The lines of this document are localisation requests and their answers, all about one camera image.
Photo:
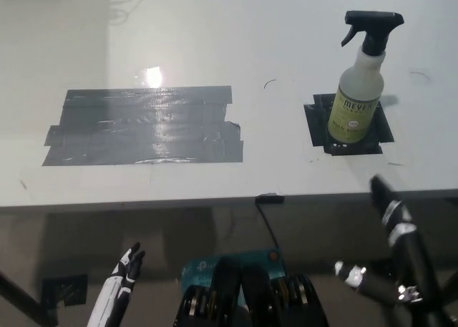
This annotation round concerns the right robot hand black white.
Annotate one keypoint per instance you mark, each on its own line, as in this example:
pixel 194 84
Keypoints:
pixel 411 248

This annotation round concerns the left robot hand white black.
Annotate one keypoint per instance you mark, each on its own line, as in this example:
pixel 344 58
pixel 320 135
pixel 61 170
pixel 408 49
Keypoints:
pixel 114 287

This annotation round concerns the teal router box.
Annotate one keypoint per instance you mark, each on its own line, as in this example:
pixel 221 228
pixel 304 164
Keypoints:
pixel 204 266

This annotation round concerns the dark diagonal table leg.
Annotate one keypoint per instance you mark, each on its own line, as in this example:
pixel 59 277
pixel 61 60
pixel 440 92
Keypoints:
pixel 25 298

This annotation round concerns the spray bottle green label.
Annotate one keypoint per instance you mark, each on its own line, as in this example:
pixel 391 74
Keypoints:
pixel 352 116

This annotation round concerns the grey duct tape patch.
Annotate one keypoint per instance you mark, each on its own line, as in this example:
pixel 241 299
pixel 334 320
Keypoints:
pixel 143 126

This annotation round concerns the black tape square marker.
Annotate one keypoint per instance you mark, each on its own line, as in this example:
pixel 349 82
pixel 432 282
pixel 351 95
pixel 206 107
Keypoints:
pixel 381 130

